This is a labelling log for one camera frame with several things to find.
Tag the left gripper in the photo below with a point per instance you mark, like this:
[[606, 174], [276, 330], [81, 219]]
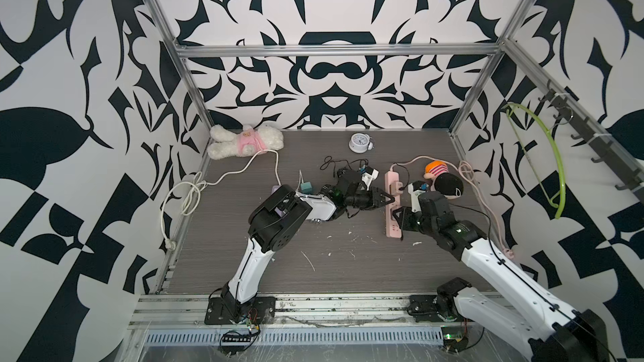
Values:
[[373, 198]]

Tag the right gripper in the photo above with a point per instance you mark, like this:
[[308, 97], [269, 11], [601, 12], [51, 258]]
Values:
[[407, 212]]

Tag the pink power strip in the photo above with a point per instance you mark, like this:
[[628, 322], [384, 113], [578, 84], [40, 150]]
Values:
[[394, 187]]

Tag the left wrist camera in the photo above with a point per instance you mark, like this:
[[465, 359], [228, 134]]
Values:
[[368, 179]]

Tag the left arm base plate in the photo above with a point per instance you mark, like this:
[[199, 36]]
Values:
[[221, 311]]

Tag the black haired doll toy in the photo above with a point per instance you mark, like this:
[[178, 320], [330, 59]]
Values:
[[449, 185]]

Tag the small white alarm clock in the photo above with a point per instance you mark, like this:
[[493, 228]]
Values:
[[360, 143]]

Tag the white pink plush toy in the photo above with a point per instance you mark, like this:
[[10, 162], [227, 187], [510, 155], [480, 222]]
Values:
[[250, 141]]

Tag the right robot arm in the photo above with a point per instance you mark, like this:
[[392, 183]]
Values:
[[537, 324]]

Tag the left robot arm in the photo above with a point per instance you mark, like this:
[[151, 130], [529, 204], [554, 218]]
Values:
[[274, 223]]

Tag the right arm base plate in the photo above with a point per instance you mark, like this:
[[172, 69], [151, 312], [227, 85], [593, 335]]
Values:
[[436, 308]]

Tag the black hook rack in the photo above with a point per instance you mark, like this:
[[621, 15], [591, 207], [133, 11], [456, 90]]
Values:
[[587, 130]]

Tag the green hoop on wall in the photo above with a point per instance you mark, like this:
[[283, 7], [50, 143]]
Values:
[[523, 120]]

